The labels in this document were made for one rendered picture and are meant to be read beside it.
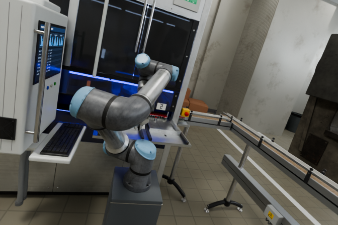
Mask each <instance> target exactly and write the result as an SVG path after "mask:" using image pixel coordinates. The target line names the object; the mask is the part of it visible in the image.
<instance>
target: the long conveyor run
mask: <svg viewBox="0 0 338 225"><path fill-rule="evenodd" d="M222 113H223V114H224V115H222V114H219V115H220V116H225V117H228V119H231V120H230V121H229V120H227V121H229V122H230V123H232V125H231V127H230V131H232V132H233V133H234V134H235V135H237V136H238V137H239V138H240V139H242V140H243V141H244V142H246V143H247V144H248V145H249V146H251V147H252V148H253V149H254V150H256V151H257V152H258V153H260V154H261V155H262V156H263V157H265V158H266V159H267V160H268V161H270V162H271V163H272V164H273V165H275V166H276V167H277V168H279V169H280V170H281V171H282V172H284V173H285V174H286V175H287V176H289V177H290V178H291V179H292V180H294V181H295V182H296V183H298V184H299V185H300V186H301V187H303V188H304V189H305V190H306V191H308V192H309V193H310V194H311V195H313V196H314V197H315V198H317V199H318V200H319V201H320V202H322V203H323V204H324V205H325V206H327V207H328V208H329V209H330V210H332V211H333V212H334V213H336V214H337V215H338V184H336V183H335V182H333V181H332V180H330V179H329V178H327V177H326V176H325V172H326V171H327V170H326V169H323V171H322V172H321V173H320V172H318V171H316V170H315V169H313V168H312V167H310V166H309V165H307V164H306V163H304V162H303V161H301V160H300V159H298V158H296V157H295V156H293V155H292V154H290V153H289V152H287V151H286V150H284V149H283V148H281V147H280V146H278V145H276V144H275V143H274V139H275V138H274V137H273V138H272V140H271V141H270V140H269V139H267V138H266V137H264V136H263V135H261V134H260V133H258V132H256V131H255V130H253V129H252V128H250V127H249V126H247V125H246V124H244V123H243V122H242V118H241V119H240V120H238V119H236V118H235V117H233V116H232V115H230V114H229V113H224V112H222Z"/></svg>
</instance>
